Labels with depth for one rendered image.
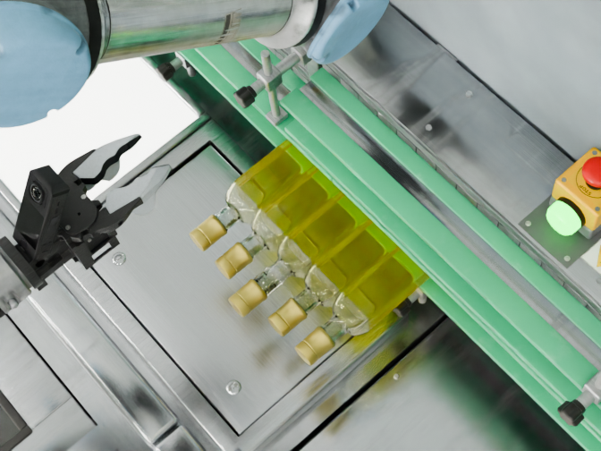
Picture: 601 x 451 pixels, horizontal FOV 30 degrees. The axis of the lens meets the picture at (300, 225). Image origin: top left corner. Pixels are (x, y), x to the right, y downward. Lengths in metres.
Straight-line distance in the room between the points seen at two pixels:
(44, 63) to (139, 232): 0.89
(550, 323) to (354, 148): 0.35
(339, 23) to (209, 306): 0.67
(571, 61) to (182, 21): 0.51
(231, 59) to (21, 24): 0.85
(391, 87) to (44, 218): 0.52
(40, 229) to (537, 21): 0.62
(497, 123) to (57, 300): 0.73
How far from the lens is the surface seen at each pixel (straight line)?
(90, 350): 1.73
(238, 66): 1.70
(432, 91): 1.53
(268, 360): 1.67
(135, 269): 1.76
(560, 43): 1.35
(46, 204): 1.26
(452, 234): 1.45
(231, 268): 1.59
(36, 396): 1.78
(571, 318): 1.42
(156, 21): 1.02
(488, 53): 1.49
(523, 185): 1.47
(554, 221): 1.40
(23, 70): 0.92
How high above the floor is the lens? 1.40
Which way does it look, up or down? 13 degrees down
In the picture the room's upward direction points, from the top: 130 degrees counter-clockwise
